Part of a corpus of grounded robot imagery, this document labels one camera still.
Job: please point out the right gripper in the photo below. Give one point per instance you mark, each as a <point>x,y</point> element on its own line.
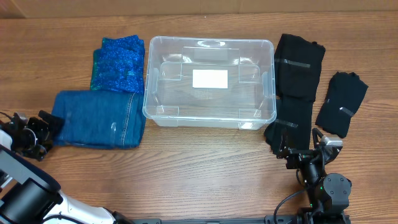
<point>300,155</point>

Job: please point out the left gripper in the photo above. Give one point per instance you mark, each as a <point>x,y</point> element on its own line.
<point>37,133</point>

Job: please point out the blue jeans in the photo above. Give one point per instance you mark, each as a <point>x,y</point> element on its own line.
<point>100,119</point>

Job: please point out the blue sparkly cloth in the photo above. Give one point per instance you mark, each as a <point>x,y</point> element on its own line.
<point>119,65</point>

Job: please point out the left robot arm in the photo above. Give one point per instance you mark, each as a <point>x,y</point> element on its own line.
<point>37,197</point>

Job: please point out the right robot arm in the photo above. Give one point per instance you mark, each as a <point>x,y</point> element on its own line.
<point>328,194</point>

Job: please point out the small black folded cloth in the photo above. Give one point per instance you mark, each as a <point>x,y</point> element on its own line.
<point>346,91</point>

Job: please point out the white label in bin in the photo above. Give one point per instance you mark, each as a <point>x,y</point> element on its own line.
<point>210,79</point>

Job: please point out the clear plastic storage bin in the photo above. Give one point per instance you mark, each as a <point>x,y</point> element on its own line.
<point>249,102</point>

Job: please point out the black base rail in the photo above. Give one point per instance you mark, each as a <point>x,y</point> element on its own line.
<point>211,221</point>

